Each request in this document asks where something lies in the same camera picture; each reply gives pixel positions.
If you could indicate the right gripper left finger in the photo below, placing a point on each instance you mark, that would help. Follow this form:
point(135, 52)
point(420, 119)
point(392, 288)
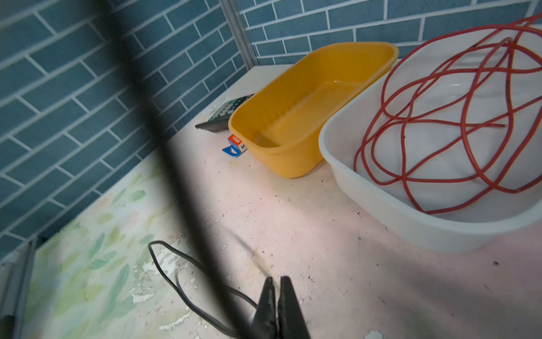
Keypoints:
point(264, 321)

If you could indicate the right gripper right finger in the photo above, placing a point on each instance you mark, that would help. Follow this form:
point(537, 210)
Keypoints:
point(292, 324)

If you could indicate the pencil box blue white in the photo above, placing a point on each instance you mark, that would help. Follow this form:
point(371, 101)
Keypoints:
point(236, 147)

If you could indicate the yellow plastic tub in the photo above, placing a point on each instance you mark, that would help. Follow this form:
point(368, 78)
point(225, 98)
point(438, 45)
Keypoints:
point(281, 123)

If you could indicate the black calculator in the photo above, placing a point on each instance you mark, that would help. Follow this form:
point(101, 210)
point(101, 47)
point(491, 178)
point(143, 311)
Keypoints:
point(220, 117)

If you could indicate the white plastic tub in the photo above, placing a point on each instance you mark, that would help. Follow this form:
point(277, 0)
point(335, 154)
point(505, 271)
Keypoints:
point(445, 149)

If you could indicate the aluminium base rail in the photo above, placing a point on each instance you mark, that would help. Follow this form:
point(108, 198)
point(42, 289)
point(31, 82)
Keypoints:
point(15, 285)

